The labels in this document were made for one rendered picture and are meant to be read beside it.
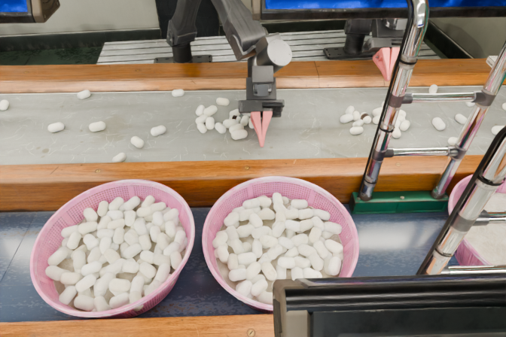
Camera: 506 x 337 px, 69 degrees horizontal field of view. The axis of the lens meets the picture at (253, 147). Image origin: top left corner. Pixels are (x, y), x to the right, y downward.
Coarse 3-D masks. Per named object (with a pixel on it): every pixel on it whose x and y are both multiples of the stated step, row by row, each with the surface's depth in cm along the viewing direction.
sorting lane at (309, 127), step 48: (0, 96) 99; (48, 96) 99; (96, 96) 99; (144, 96) 99; (192, 96) 99; (240, 96) 99; (288, 96) 99; (336, 96) 99; (384, 96) 99; (0, 144) 84; (48, 144) 84; (96, 144) 84; (144, 144) 84; (192, 144) 84; (240, 144) 84; (288, 144) 84; (336, 144) 84; (432, 144) 84; (480, 144) 84
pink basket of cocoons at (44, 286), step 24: (96, 192) 71; (120, 192) 73; (168, 192) 71; (72, 216) 69; (192, 216) 66; (48, 240) 64; (192, 240) 62; (48, 264) 62; (48, 288) 58; (168, 288) 61; (72, 312) 53; (96, 312) 53; (120, 312) 53
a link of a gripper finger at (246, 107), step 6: (246, 102) 80; (252, 102) 80; (258, 102) 80; (240, 108) 80; (246, 108) 80; (252, 108) 80; (258, 108) 80; (264, 108) 80; (270, 108) 80; (264, 114) 80; (270, 114) 80; (264, 120) 80; (264, 126) 80; (264, 132) 81; (264, 138) 81
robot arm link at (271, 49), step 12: (264, 36) 75; (276, 36) 76; (240, 48) 81; (252, 48) 79; (264, 48) 76; (276, 48) 75; (288, 48) 77; (264, 60) 76; (276, 60) 75; (288, 60) 76
